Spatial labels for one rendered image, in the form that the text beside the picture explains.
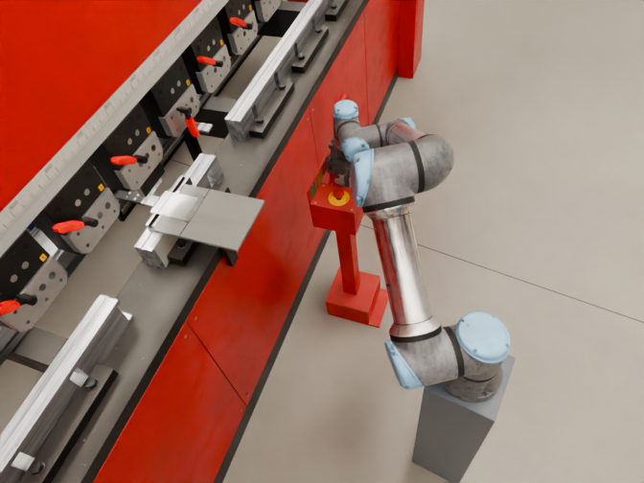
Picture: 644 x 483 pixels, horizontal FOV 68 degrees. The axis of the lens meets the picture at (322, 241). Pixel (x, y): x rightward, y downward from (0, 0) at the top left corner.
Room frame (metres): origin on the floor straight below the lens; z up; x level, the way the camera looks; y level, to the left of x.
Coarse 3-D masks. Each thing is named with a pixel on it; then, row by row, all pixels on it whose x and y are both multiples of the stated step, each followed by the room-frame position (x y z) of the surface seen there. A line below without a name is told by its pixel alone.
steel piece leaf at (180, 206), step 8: (168, 200) 1.00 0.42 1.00; (176, 200) 1.00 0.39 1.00; (184, 200) 0.99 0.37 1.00; (192, 200) 0.98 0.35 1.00; (200, 200) 0.97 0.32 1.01; (168, 208) 0.97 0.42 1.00; (176, 208) 0.97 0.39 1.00; (184, 208) 0.96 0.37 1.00; (192, 208) 0.94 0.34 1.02; (168, 216) 0.94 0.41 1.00; (176, 216) 0.94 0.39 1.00; (184, 216) 0.93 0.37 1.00; (192, 216) 0.93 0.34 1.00
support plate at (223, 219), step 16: (192, 192) 1.02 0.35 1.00; (208, 208) 0.95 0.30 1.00; (224, 208) 0.93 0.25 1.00; (240, 208) 0.92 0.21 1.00; (256, 208) 0.91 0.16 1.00; (160, 224) 0.92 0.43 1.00; (176, 224) 0.91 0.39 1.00; (192, 224) 0.90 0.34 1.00; (208, 224) 0.88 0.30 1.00; (224, 224) 0.87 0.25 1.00; (240, 224) 0.86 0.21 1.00; (192, 240) 0.84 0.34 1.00; (208, 240) 0.83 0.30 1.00; (224, 240) 0.82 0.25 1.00; (240, 240) 0.81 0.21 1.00
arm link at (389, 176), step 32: (352, 160) 0.76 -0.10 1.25; (384, 160) 0.72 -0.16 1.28; (416, 160) 0.71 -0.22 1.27; (352, 192) 0.74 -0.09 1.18; (384, 192) 0.67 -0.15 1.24; (416, 192) 0.69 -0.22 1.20; (384, 224) 0.63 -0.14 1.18; (384, 256) 0.59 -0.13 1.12; (416, 256) 0.58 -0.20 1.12; (416, 288) 0.52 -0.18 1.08; (416, 320) 0.47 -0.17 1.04; (416, 352) 0.41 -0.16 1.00; (448, 352) 0.41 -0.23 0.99; (416, 384) 0.36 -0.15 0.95
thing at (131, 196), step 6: (114, 192) 1.08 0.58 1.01; (120, 192) 1.07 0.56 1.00; (126, 192) 1.07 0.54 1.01; (132, 192) 1.06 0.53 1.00; (120, 198) 1.05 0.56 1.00; (126, 198) 1.04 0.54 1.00; (132, 198) 1.03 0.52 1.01; (138, 198) 1.03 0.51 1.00; (150, 198) 1.02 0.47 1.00; (156, 198) 1.02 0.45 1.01; (144, 204) 1.01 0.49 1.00; (150, 204) 1.00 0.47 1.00
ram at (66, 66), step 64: (0, 0) 0.86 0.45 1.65; (64, 0) 0.97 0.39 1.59; (128, 0) 1.11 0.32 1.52; (192, 0) 1.29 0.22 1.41; (0, 64) 0.80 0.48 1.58; (64, 64) 0.90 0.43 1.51; (128, 64) 1.03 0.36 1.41; (0, 128) 0.74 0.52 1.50; (64, 128) 0.83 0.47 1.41; (0, 192) 0.67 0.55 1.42; (0, 256) 0.60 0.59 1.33
